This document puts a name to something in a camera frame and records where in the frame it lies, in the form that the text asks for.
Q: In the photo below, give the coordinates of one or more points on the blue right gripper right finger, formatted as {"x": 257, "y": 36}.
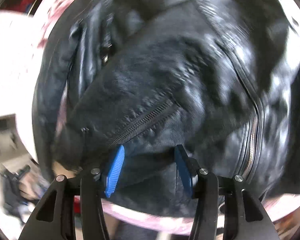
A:
{"x": 187, "y": 170}

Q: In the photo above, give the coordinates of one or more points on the black leather jacket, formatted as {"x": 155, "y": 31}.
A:
{"x": 220, "y": 77}

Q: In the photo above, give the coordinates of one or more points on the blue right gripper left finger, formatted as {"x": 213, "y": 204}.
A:
{"x": 112, "y": 170}

